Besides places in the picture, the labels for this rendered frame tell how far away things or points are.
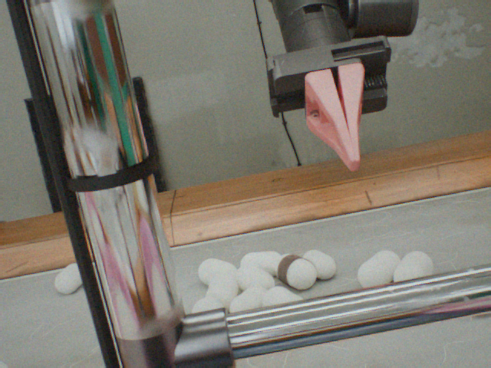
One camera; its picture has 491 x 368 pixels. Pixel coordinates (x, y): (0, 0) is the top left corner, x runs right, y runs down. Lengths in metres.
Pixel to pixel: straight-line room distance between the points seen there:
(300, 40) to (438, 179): 0.18
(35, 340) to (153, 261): 0.31
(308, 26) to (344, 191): 0.15
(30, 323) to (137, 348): 0.33
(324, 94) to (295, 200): 0.13
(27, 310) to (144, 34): 2.01
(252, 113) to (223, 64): 0.22
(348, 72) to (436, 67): 2.13
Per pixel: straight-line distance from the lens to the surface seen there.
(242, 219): 0.60
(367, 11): 0.61
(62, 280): 0.55
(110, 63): 0.18
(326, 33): 0.56
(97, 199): 0.19
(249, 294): 0.43
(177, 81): 2.50
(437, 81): 2.66
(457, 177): 0.63
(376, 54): 0.55
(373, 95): 0.57
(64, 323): 0.51
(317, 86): 0.52
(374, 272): 0.44
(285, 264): 0.46
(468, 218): 0.56
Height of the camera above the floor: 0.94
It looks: 15 degrees down
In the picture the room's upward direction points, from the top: 11 degrees counter-clockwise
